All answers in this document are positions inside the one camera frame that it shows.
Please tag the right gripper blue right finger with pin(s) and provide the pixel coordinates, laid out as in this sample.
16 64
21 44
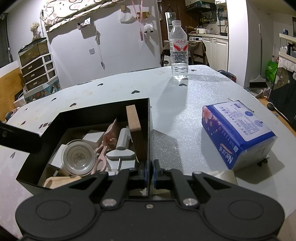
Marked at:
174 181

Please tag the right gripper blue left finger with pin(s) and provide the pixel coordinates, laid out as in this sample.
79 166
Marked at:
128 185

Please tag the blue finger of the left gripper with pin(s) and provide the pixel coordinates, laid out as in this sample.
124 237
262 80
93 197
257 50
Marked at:
19 139

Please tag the white tape measure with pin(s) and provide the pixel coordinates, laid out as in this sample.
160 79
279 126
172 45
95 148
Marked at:
56 161

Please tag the pink scissors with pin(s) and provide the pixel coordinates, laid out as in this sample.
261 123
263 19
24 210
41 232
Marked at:
110 138

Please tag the carved wooden square block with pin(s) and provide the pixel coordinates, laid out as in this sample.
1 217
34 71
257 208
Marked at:
133 120

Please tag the oval wooden lidded box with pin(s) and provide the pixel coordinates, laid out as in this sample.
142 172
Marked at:
55 182

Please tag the black storage box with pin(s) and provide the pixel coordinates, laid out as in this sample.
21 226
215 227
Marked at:
74 125

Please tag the white power adapter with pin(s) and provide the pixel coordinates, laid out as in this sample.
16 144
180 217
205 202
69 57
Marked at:
93 138

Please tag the white drawer unit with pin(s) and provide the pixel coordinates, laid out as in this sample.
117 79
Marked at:
38 72

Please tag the blue tissue pack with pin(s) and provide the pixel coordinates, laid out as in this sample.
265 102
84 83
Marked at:
240 137

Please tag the glass fish tank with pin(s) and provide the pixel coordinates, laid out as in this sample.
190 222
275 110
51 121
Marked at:
31 51

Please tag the dried flower vase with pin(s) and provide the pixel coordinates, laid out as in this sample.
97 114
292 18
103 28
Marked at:
34 28

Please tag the patterned rolled fabric curtain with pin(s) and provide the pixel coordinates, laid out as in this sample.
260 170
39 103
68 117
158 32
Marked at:
57 13

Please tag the clear plastic water bottle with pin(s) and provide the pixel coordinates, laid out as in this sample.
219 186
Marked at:
179 51

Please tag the green shopping bag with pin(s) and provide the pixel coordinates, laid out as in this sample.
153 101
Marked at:
270 71

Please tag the small white plush sheep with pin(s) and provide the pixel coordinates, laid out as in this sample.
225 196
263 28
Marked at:
148 28

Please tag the white hanging bag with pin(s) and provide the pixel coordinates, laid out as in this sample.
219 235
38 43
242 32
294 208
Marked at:
126 18

